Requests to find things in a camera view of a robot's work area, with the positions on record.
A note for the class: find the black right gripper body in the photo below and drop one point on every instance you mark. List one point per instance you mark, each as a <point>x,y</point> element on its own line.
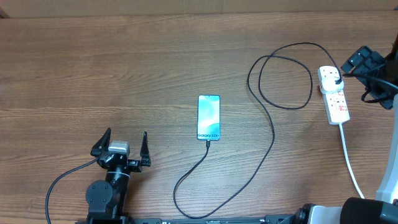
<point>369,66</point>

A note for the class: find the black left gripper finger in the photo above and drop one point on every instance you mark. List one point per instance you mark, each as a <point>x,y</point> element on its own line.
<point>102,144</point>
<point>144,152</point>

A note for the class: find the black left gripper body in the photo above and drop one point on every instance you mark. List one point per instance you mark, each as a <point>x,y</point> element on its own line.
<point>134,165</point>

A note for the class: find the Samsung Galaxy smartphone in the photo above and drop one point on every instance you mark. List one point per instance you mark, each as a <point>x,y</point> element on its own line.
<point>208,118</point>

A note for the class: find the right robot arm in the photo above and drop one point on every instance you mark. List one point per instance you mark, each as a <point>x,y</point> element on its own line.
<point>382,209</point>

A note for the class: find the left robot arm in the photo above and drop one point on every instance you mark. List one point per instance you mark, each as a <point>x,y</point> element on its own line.
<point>106,198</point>

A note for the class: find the white charger adapter plug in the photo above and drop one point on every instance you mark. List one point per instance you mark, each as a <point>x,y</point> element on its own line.
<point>330,85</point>

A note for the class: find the white power strip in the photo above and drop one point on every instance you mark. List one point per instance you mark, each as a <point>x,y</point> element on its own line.
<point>335,103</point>

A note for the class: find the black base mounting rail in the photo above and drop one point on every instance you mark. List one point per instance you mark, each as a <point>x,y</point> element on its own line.
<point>268,219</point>

